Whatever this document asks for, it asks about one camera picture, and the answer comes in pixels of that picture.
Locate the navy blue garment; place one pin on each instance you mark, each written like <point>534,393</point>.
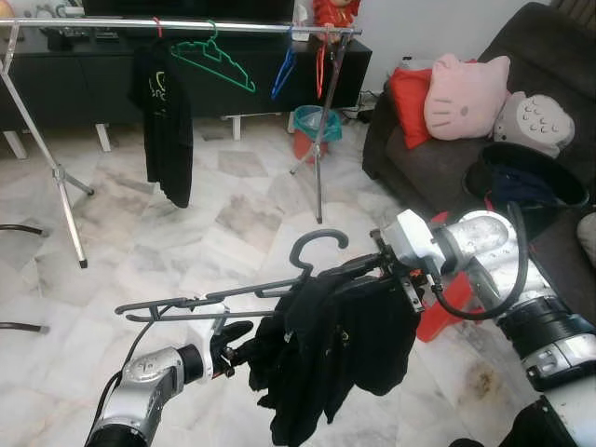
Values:
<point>521,186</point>

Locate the round black laundry basket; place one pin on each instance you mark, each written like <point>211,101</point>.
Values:
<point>570,191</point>

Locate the black garment with neon logo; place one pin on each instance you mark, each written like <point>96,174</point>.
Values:
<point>317,354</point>

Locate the red plastic bucket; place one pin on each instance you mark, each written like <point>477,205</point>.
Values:
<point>303,146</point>

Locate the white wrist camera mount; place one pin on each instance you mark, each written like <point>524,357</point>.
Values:
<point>414,237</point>
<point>207,324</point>

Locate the round grey Totoro cushion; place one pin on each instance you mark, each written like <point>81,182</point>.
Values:
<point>535,126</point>

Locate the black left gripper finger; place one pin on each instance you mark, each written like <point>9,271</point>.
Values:
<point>248,352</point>
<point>238,329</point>

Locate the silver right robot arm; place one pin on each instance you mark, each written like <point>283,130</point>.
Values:
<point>484,242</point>

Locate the red plastic hanger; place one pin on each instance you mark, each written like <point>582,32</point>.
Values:
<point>320,65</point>

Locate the red square pillow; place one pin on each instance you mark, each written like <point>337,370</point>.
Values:
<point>408,107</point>

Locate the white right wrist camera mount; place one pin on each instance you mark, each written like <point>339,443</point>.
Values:
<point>414,237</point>

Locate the dark grey fabric sofa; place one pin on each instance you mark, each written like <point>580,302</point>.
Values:
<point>419,177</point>

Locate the red festive doll ornament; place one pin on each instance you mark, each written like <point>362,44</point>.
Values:
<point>335,11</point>

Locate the pink cat face pillow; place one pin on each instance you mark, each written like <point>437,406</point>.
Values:
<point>466,98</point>

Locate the red plastic stool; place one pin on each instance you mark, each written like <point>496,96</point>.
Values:
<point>430,324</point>

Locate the black plastic hanger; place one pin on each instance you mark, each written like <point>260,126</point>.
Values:
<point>304,272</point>

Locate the teal plastic bin bag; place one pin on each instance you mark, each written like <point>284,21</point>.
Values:
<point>317,121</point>

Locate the pink plastic hanger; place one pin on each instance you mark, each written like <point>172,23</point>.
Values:
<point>156,28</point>

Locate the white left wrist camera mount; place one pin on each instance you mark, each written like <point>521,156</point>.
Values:
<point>207,324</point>

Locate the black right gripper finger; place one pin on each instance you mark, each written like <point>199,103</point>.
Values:
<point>354,266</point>

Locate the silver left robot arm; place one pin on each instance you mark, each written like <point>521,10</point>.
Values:
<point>149,391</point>

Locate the green plastic hanger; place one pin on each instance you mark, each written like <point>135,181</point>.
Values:
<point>242,82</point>

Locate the blue plastic hanger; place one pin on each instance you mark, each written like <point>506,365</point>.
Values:
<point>284,70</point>

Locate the black trousers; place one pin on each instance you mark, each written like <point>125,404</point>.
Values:
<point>168,140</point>

